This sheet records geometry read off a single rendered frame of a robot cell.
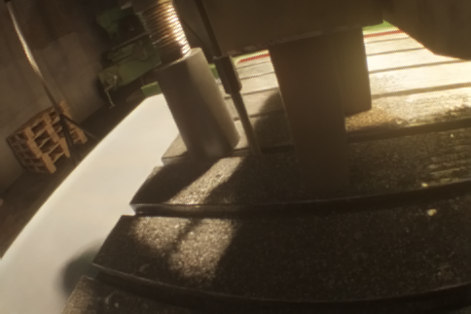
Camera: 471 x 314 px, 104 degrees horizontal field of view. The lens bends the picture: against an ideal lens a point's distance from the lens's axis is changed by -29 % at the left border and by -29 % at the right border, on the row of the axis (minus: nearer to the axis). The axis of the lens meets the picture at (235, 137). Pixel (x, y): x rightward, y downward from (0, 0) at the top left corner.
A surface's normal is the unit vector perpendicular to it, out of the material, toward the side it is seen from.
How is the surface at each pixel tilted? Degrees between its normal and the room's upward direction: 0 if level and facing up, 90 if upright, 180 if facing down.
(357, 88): 90
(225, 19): 90
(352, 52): 90
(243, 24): 90
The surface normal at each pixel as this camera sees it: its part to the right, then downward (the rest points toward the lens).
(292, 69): -0.25, 0.57
